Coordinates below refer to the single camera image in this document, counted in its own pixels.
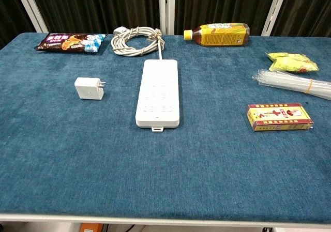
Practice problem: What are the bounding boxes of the white power strip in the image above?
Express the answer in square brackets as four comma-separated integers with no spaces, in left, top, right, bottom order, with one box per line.
[135,59,180,134]

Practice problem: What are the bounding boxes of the dark chocolate snack packet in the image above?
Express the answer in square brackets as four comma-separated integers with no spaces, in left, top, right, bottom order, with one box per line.
[34,33,108,53]

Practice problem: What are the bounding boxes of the red and yellow box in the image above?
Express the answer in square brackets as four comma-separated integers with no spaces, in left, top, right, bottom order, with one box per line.
[246,103,314,132]

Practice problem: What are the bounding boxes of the blue table cloth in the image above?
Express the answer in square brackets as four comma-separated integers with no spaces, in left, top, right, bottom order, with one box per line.
[0,32,331,225]

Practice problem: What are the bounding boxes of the white plug adapter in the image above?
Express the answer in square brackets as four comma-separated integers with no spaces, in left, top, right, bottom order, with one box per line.
[74,77,107,100]

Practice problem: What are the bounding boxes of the tea bottle with yellow label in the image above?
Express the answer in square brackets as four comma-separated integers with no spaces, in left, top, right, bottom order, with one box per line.
[184,22,251,48]

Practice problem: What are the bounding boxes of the black pleated curtain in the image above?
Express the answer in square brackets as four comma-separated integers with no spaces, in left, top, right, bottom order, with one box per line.
[0,0,331,49]

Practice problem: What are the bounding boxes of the bundle of clear plastic straws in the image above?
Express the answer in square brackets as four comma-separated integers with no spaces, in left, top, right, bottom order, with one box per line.
[252,68,331,101]

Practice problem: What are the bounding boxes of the orange box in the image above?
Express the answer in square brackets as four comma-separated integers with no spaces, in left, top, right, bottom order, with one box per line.
[79,223,104,232]

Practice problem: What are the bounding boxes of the yellow green snack packet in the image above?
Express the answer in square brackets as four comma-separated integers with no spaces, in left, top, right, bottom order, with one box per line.
[265,52,319,74]

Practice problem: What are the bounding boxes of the white metal frame post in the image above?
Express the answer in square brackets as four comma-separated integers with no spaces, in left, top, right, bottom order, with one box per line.
[12,0,49,34]
[261,0,290,37]
[158,0,176,36]

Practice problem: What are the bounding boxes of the white cable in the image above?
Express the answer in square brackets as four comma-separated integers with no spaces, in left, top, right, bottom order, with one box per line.
[111,26,164,60]

